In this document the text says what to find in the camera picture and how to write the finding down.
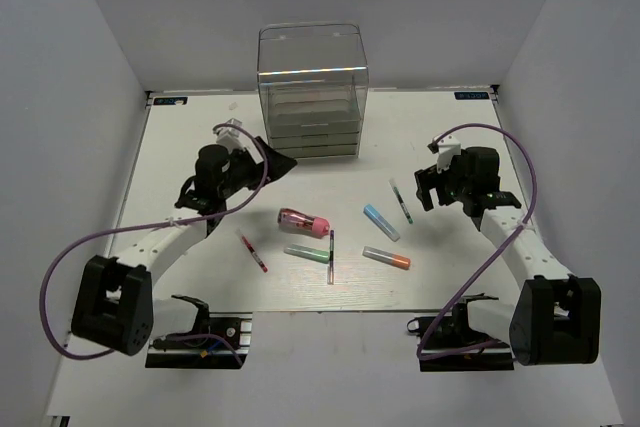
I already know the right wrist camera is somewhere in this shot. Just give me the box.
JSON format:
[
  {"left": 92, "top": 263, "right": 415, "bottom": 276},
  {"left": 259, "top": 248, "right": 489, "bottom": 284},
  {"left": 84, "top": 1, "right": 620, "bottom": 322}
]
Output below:
[{"left": 428, "top": 135, "right": 461, "bottom": 173}]

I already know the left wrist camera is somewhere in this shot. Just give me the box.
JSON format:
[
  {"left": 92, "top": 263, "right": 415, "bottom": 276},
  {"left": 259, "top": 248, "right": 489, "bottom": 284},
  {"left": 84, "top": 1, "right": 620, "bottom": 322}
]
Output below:
[{"left": 213, "top": 118, "right": 244, "bottom": 151}]

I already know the blue highlighter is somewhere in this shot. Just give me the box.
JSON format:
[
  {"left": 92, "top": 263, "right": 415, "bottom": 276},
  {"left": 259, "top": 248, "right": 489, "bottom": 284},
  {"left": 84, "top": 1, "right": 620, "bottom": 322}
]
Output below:
[{"left": 363, "top": 204, "right": 400, "bottom": 242}]

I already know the clear drawer organizer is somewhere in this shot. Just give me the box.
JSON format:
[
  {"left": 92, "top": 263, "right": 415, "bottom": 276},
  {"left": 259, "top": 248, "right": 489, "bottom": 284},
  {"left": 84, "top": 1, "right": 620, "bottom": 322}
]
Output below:
[{"left": 257, "top": 22, "right": 369, "bottom": 159}]

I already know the red pen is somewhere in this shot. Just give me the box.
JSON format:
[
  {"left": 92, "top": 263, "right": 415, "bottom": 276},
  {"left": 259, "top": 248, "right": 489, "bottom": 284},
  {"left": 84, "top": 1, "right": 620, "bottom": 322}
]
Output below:
[{"left": 239, "top": 233, "right": 268, "bottom": 273}]

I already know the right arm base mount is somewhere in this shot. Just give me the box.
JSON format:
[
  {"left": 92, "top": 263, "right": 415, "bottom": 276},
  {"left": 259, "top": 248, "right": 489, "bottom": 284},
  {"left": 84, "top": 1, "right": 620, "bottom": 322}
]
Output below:
[{"left": 419, "top": 314, "right": 514, "bottom": 373}]

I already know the purple pen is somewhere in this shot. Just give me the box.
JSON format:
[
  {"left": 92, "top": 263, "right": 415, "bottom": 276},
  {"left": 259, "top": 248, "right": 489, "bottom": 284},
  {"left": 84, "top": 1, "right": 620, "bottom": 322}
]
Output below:
[{"left": 327, "top": 229, "right": 335, "bottom": 285}]

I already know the corner label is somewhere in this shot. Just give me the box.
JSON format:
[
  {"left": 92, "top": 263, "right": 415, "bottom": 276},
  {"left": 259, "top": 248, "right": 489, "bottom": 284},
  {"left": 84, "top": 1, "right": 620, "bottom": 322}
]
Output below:
[
  {"left": 454, "top": 91, "right": 490, "bottom": 101},
  {"left": 152, "top": 96, "right": 188, "bottom": 106}
]

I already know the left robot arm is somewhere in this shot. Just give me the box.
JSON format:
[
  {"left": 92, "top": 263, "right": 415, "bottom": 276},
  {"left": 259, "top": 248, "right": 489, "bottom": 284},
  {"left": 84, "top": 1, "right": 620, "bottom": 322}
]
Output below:
[{"left": 71, "top": 138, "right": 297, "bottom": 355}]

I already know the right corner label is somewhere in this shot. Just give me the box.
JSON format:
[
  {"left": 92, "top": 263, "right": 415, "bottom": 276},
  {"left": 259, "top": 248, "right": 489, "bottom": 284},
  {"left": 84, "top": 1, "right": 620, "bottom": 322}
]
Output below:
[{"left": 454, "top": 91, "right": 490, "bottom": 101}]

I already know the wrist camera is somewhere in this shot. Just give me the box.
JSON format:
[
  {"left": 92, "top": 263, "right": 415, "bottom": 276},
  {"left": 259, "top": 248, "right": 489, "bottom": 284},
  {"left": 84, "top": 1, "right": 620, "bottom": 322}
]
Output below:
[
  {"left": 213, "top": 118, "right": 244, "bottom": 151},
  {"left": 428, "top": 135, "right": 461, "bottom": 173}
]

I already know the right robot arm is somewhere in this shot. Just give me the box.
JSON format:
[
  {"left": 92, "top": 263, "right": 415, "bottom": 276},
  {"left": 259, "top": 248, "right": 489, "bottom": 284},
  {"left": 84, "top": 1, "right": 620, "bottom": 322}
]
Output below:
[{"left": 415, "top": 141, "right": 601, "bottom": 365}]

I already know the left corner label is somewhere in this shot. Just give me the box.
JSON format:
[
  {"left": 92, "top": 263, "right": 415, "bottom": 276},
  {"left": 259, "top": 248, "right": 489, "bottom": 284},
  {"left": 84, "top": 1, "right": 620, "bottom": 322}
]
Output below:
[{"left": 152, "top": 96, "right": 188, "bottom": 106}]

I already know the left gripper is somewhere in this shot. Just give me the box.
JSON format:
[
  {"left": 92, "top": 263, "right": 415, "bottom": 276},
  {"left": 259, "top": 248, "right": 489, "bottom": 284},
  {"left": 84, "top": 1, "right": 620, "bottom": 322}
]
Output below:
[{"left": 219, "top": 137, "right": 297, "bottom": 199}]

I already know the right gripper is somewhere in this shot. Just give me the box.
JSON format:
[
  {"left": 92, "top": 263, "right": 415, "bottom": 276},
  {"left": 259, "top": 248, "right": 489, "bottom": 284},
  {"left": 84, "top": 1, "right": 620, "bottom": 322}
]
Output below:
[{"left": 415, "top": 149, "right": 473, "bottom": 211}]

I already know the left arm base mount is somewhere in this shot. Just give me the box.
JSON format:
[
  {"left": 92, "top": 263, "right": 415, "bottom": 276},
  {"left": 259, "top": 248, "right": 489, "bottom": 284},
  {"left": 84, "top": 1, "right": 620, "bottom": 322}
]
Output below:
[{"left": 145, "top": 313, "right": 253, "bottom": 370}]

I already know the green pen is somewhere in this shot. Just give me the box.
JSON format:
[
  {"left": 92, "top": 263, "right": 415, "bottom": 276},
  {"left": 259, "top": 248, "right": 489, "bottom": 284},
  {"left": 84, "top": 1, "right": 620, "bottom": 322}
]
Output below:
[{"left": 389, "top": 178, "right": 414, "bottom": 225}]

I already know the green highlighter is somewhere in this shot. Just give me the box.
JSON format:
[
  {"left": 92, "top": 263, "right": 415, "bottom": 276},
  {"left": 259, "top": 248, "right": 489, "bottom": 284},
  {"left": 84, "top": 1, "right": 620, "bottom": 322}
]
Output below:
[{"left": 283, "top": 244, "right": 330, "bottom": 264}]

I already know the pink capped marker bottle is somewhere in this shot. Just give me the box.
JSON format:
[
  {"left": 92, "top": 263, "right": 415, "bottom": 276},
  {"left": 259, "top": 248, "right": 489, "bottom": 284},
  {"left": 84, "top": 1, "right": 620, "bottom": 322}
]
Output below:
[{"left": 277, "top": 208, "right": 331, "bottom": 238}]

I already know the orange highlighter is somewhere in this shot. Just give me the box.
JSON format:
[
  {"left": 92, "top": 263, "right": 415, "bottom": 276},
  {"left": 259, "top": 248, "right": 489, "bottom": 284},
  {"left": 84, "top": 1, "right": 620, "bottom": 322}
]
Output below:
[{"left": 362, "top": 246, "right": 411, "bottom": 270}]

